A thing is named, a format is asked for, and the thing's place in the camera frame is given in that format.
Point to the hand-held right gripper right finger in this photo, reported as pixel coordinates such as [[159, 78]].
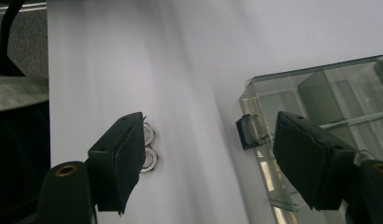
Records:
[[311, 161]]

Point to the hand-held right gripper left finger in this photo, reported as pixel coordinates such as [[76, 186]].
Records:
[[118, 161]]

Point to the silver hex nut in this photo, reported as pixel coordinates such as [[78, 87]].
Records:
[[151, 160], [149, 133]]

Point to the clear plastic compartment box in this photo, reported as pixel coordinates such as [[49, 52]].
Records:
[[336, 93]]

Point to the white table board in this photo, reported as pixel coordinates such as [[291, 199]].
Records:
[[195, 46]]

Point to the aluminium floor rail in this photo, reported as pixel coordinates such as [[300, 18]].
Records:
[[21, 7]]

